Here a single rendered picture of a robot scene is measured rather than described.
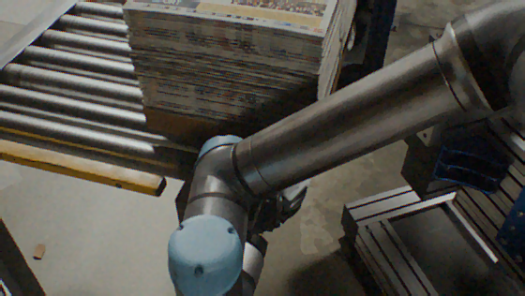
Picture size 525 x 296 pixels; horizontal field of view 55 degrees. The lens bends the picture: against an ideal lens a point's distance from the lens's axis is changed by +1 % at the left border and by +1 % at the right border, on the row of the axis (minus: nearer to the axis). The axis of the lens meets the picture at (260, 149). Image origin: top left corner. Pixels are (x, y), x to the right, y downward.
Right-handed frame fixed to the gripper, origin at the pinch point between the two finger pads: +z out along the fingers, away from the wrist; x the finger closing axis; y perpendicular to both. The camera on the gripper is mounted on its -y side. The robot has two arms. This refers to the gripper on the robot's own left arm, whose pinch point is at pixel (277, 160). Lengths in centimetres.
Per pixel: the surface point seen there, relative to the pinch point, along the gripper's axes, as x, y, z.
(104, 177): 22.9, 3.7, -14.3
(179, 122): 16.0, 5.7, -1.7
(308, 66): -4.1, 20.0, -0.9
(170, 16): 15.3, 24.5, -1.1
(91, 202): 75, -78, 35
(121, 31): 41.9, 1.5, 26.2
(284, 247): 6, -78, 36
